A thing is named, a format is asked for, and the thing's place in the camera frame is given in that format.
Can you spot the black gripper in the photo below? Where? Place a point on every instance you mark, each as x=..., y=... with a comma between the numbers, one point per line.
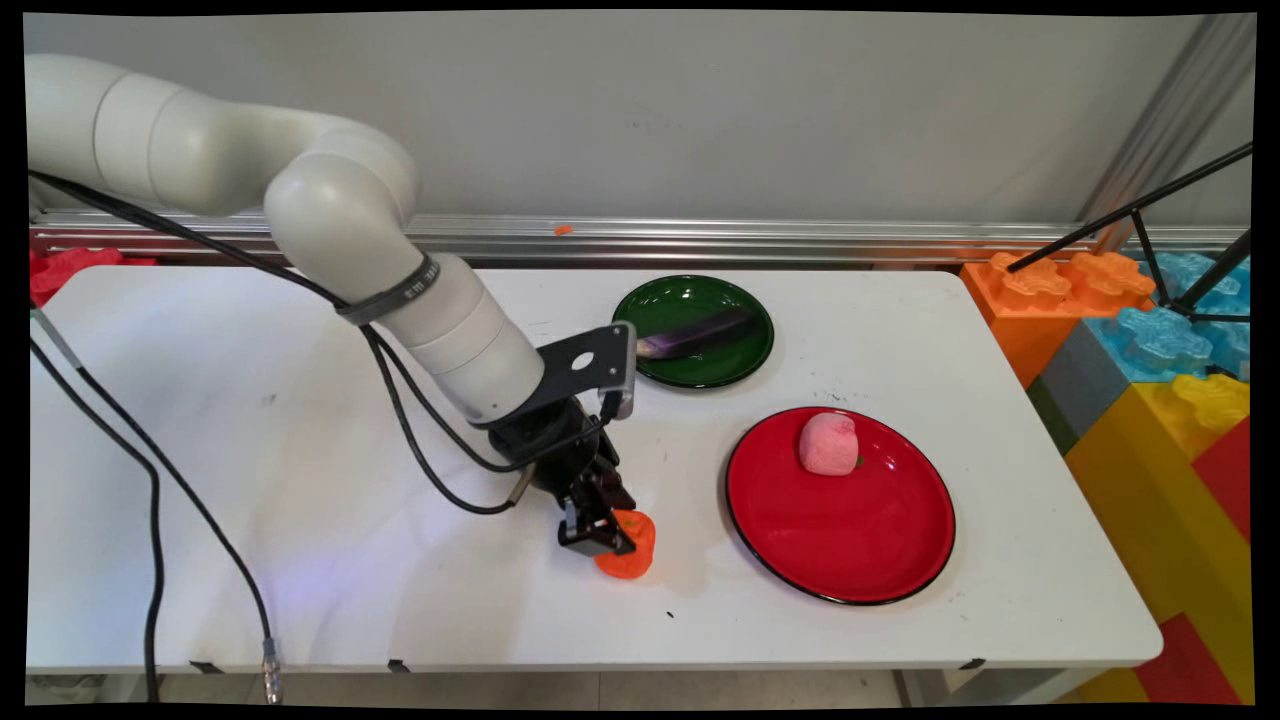
x=555, y=450

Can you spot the orange toy pepper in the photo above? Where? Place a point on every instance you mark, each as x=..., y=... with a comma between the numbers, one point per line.
x=635, y=560

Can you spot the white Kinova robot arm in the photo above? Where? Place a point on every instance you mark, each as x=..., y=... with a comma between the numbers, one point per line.
x=340, y=210

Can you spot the dark green plate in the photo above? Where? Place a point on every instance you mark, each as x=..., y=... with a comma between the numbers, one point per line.
x=725, y=365

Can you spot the purple toy eggplant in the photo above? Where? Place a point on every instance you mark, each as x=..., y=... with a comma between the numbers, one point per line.
x=700, y=333

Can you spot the pink toy peach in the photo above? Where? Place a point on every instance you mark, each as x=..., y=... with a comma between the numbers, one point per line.
x=828, y=445

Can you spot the red plate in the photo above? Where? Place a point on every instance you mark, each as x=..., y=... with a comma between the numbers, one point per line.
x=850, y=535

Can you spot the orange giant building block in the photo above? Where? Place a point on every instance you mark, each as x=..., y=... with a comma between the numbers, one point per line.
x=1020, y=320

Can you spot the grey giant building block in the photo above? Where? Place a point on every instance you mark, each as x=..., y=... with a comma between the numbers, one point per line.
x=1075, y=375

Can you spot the yellow giant building block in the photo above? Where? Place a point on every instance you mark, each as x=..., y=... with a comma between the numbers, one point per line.
x=1150, y=500

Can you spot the blue giant building block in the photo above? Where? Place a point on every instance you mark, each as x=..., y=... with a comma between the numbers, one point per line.
x=1150, y=345

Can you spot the black tripod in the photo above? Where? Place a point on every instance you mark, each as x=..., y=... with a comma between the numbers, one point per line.
x=1120, y=220

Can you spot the red block beside yellow block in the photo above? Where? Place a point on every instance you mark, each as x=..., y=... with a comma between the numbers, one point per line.
x=1228, y=475

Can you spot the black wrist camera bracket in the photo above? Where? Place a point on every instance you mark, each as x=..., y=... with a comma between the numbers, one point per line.
x=585, y=365

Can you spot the aluminium rail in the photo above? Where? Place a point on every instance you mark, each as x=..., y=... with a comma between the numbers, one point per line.
x=850, y=240

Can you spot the aluminium frame post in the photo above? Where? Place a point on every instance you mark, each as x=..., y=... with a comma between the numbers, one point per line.
x=1170, y=130

